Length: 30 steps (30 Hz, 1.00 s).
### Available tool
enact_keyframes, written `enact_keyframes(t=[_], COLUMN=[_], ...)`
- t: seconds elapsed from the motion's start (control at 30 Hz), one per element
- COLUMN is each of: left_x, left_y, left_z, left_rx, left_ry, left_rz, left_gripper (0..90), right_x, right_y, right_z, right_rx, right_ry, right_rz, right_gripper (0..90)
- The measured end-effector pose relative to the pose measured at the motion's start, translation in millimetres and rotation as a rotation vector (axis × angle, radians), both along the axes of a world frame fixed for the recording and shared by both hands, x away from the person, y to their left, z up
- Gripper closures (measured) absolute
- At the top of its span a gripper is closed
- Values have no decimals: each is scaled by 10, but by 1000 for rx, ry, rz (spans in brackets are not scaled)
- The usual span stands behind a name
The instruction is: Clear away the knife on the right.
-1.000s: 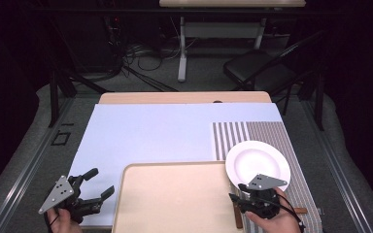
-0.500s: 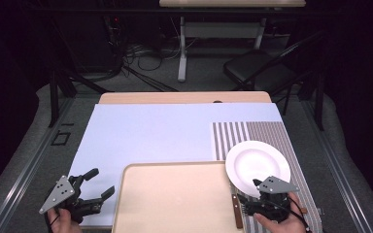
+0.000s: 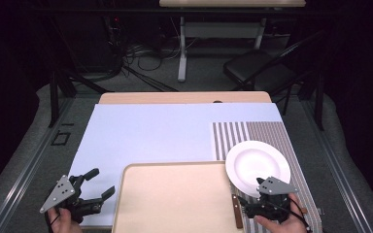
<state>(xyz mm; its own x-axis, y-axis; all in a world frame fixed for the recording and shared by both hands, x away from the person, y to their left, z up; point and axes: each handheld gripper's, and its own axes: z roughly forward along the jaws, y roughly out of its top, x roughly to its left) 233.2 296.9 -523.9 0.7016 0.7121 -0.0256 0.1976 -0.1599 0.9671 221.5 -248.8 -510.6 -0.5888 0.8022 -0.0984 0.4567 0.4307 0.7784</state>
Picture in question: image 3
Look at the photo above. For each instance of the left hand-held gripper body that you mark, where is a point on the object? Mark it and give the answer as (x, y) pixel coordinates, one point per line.
(60, 194)

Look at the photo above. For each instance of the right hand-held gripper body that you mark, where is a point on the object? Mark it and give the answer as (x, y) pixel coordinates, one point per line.
(275, 187)

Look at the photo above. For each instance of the white plate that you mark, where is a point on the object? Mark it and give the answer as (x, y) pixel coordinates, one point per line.
(249, 161)

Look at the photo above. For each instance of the beige tray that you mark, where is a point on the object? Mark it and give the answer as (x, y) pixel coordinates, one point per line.
(175, 197)

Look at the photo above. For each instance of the person's left hand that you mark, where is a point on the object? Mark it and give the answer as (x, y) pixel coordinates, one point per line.
(64, 225)

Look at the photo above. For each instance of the person's right hand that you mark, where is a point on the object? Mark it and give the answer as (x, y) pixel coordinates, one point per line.
(288, 226)

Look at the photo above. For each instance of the striped placemat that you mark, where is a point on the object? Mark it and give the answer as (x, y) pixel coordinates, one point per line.
(265, 129)

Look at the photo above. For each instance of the pale blue table sheet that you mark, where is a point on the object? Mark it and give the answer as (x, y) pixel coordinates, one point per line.
(142, 136)

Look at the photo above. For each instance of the black metal stand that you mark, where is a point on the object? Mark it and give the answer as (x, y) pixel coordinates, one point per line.
(319, 103)
(54, 97)

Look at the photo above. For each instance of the black folding chair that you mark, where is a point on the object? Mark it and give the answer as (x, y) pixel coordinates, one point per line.
(249, 64)

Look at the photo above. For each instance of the white-legged desk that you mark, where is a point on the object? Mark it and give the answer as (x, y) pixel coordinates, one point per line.
(182, 48)

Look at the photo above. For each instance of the metal floor rail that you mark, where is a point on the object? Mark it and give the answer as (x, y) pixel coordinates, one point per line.
(29, 168)
(336, 168)

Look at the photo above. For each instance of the black floor socket frame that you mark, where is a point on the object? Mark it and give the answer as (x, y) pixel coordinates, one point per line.
(53, 138)

